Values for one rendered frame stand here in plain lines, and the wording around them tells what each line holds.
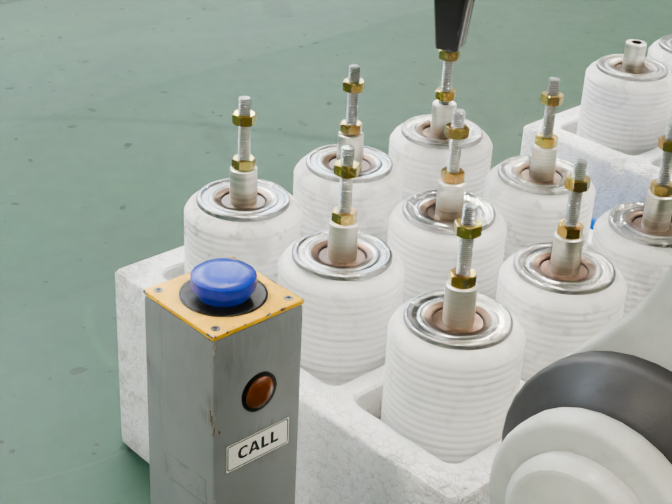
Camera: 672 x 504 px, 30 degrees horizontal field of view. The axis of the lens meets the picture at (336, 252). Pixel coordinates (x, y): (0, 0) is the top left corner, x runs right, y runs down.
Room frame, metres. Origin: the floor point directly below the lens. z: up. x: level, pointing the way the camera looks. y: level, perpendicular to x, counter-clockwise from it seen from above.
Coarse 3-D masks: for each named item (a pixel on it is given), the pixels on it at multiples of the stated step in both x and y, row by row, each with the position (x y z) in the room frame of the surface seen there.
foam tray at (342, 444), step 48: (144, 288) 0.89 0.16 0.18; (144, 336) 0.88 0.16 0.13; (144, 384) 0.89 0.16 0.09; (144, 432) 0.89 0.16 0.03; (336, 432) 0.72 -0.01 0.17; (384, 432) 0.71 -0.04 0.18; (336, 480) 0.71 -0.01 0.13; (384, 480) 0.68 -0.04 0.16; (432, 480) 0.66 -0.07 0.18; (480, 480) 0.66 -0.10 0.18
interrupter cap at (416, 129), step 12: (408, 120) 1.09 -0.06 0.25; (420, 120) 1.10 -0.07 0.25; (468, 120) 1.10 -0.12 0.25; (408, 132) 1.07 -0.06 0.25; (420, 132) 1.07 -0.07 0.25; (480, 132) 1.07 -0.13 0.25; (420, 144) 1.05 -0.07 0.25; (432, 144) 1.04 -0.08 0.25; (444, 144) 1.04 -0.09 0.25; (468, 144) 1.05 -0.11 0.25
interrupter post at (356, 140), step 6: (342, 138) 0.99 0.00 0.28; (348, 138) 0.99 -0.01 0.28; (354, 138) 0.99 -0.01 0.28; (360, 138) 0.99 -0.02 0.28; (342, 144) 0.99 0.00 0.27; (348, 144) 0.98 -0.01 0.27; (354, 144) 0.99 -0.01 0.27; (360, 144) 0.99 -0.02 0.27; (360, 150) 0.99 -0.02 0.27; (354, 156) 0.99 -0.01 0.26; (360, 156) 0.99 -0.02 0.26; (360, 162) 0.99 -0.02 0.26
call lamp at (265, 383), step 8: (264, 376) 0.63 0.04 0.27; (256, 384) 0.63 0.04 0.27; (264, 384) 0.63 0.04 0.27; (272, 384) 0.63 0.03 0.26; (248, 392) 0.62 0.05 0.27; (256, 392) 0.62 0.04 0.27; (264, 392) 0.63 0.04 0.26; (272, 392) 0.63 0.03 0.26; (248, 400) 0.62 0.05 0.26; (256, 400) 0.62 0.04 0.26; (264, 400) 0.63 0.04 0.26; (256, 408) 0.63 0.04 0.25
